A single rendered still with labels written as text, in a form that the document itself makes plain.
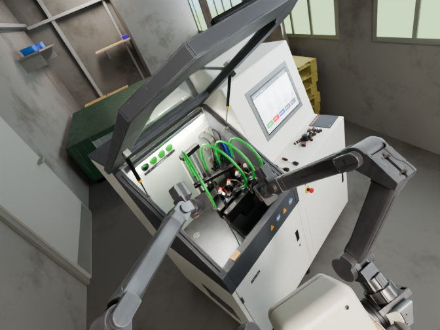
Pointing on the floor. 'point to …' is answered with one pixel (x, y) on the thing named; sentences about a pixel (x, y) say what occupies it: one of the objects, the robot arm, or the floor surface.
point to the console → (285, 136)
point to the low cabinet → (95, 129)
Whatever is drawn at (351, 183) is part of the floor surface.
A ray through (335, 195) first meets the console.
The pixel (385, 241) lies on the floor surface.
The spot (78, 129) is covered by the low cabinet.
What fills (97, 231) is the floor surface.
